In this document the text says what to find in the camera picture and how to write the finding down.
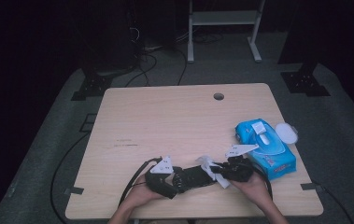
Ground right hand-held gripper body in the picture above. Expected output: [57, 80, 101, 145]
[224, 144, 260, 183]

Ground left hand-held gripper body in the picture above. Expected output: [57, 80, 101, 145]
[144, 155, 180, 200]

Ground white wet wipe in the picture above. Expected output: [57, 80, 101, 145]
[195, 155, 231, 189]

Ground blue toy car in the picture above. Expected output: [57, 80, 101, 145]
[173, 165, 217, 194]

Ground blue wet wipe pack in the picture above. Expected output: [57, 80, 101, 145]
[234, 118, 298, 181]

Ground person's left hand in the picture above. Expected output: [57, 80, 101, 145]
[121, 175, 166, 214]

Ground person's right hand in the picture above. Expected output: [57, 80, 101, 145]
[230, 174, 274, 211]

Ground white oval lid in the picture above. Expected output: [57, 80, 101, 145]
[274, 121, 300, 145]

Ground grey tape strip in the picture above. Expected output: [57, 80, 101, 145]
[64, 186, 85, 196]
[300, 182, 324, 191]

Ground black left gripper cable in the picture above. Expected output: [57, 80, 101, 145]
[118, 156, 163, 208]

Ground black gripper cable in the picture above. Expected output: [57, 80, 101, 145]
[118, 156, 163, 208]
[253, 165, 275, 201]

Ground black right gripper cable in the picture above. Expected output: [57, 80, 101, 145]
[253, 165, 275, 201]

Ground black floor cable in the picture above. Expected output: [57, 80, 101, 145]
[50, 132, 91, 224]
[311, 180, 354, 224]

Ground thin black cable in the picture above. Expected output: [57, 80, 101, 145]
[177, 49, 188, 86]

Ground black stand base plate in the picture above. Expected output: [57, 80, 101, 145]
[280, 62, 332, 97]
[70, 73, 113, 102]

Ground black looped cable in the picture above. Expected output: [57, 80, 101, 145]
[124, 52, 159, 88]

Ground white metal desk frame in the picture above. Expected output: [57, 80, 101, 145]
[187, 0, 267, 63]

